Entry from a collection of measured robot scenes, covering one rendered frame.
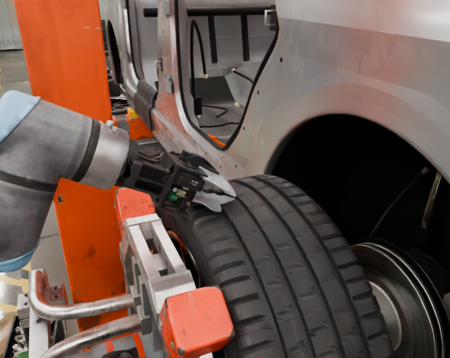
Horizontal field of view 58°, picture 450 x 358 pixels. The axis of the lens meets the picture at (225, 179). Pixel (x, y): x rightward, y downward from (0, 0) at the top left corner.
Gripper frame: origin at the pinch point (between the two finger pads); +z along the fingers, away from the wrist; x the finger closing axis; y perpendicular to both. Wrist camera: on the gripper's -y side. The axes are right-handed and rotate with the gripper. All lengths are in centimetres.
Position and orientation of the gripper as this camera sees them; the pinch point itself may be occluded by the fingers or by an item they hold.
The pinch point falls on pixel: (226, 193)
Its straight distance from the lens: 70.5
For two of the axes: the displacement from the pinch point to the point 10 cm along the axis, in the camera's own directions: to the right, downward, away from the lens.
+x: 4.3, -8.8, -1.9
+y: 3.9, 3.7, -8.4
